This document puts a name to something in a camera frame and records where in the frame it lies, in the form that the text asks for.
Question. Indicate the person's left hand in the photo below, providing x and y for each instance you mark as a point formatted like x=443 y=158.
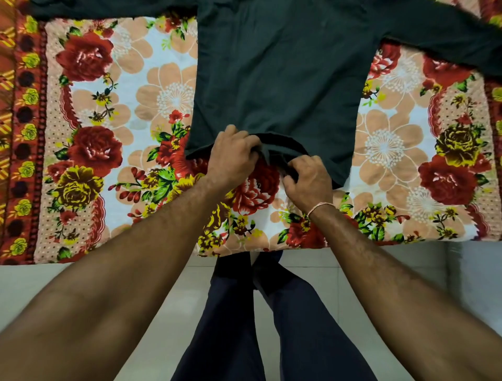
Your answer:
x=229 y=161

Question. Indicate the person's right hand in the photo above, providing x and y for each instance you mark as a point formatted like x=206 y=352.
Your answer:
x=310 y=184

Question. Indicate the person's right fingers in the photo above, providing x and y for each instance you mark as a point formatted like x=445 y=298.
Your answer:
x=295 y=172

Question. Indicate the person's left fingers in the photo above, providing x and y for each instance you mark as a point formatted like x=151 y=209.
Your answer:
x=244 y=138

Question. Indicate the dark green long-sleeved shirt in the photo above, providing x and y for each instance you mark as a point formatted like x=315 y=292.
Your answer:
x=282 y=74

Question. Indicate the person's left forearm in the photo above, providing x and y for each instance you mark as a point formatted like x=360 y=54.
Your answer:
x=106 y=298

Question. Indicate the person's right forearm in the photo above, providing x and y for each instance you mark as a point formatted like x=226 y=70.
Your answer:
x=408 y=298

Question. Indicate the thread wrist band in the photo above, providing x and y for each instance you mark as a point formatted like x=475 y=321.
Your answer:
x=319 y=207

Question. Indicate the floral patterned bedsheet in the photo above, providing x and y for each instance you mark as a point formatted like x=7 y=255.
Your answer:
x=117 y=137

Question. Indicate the person's dark trousers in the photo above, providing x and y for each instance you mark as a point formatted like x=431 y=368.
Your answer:
x=270 y=325

